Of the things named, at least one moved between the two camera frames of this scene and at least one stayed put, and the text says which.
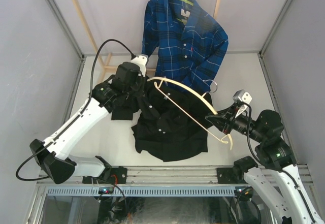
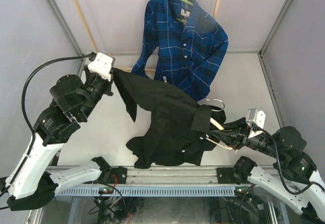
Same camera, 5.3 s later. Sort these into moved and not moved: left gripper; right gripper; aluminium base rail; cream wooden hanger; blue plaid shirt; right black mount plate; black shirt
Moved: right gripper; cream wooden hanger; left gripper; black shirt
Not moved: right black mount plate; blue plaid shirt; aluminium base rail
